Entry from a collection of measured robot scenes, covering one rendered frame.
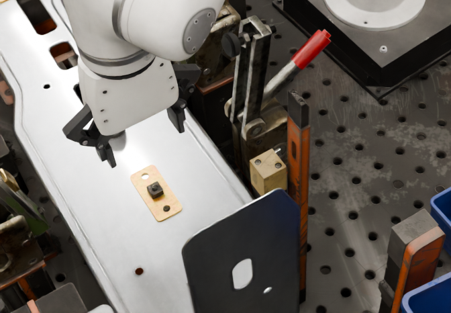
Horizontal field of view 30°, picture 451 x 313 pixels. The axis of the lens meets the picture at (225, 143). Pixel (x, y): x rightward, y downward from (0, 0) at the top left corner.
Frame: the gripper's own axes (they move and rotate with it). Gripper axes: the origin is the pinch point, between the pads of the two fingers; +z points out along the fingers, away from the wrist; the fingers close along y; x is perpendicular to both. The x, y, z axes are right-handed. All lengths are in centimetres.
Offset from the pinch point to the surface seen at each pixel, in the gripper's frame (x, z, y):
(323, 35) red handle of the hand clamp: 0.5, -2.6, -25.4
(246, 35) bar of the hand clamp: 0.3, -8.8, -14.8
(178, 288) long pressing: 13.6, 12.2, 4.0
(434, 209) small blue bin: 13, 34, -39
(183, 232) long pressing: 7.1, 12.2, -0.2
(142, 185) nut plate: -1.8, 11.9, 0.9
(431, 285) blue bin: 34.5, -3.8, -14.8
